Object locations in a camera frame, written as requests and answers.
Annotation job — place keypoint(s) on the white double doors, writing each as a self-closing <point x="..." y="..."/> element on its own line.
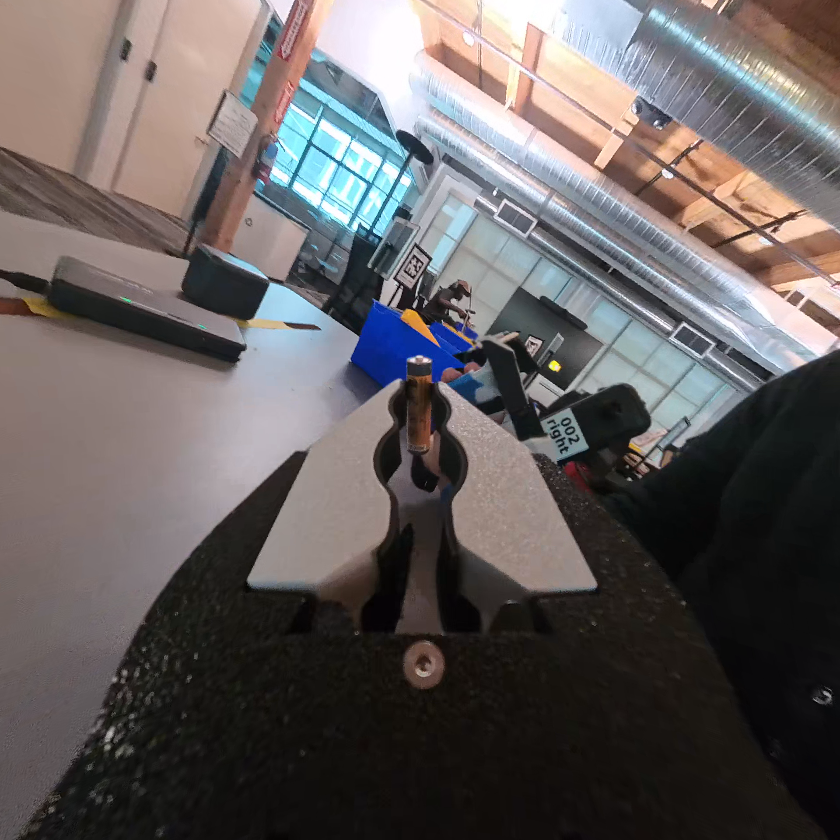
<point x="170" y="98"/>

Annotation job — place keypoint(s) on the person's right hand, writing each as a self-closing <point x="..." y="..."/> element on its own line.
<point x="451" y="375"/>

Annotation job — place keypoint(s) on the white board on easel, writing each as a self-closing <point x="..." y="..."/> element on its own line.
<point x="394" y="246"/>

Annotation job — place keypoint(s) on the large blue plastic bin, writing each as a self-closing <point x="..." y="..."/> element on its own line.
<point x="387" y="348"/>

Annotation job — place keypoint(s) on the black office chair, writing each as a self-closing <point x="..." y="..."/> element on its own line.
<point x="354" y="275"/>

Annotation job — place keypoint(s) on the black round disc on pole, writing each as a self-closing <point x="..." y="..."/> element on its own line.
<point x="415" y="144"/>

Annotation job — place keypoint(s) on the paper notice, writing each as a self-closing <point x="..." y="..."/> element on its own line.
<point x="232" y="123"/>

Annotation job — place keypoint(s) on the large black monitor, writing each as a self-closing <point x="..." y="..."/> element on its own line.
<point x="538" y="315"/>

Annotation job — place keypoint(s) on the wide silver air duct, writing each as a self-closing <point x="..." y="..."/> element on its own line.
<point x="754" y="85"/>

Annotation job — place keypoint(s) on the framed sign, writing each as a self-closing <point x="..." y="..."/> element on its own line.
<point x="413" y="266"/>

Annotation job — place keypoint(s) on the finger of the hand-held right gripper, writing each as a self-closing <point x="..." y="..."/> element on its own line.
<point x="515" y="387"/>
<point x="423" y="476"/>

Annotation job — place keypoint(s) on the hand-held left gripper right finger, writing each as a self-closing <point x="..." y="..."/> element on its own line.
<point x="518" y="525"/>

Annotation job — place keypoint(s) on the person's right forearm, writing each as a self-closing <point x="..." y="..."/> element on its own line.
<point x="656" y="525"/>

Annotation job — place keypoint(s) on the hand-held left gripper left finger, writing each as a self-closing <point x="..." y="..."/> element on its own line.
<point x="321" y="525"/>

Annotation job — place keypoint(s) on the fire extinguisher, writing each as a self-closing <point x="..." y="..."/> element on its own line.
<point x="266" y="161"/>

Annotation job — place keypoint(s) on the black adapter cube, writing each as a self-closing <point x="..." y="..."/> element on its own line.
<point x="223" y="282"/>

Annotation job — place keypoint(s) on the wooden support post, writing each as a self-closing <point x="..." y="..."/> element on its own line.
<point x="262" y="131"/>

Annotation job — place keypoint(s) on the black power bank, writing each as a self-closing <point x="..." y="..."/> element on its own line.
<point x="144" y="308"/>

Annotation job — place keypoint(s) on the black ceiling rod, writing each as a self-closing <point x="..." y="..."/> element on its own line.
<point x="656" y="157"/>

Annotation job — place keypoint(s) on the white wall vent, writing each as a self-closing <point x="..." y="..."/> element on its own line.
<point x="515" y="218"/>
<point x="692" y="340"/>

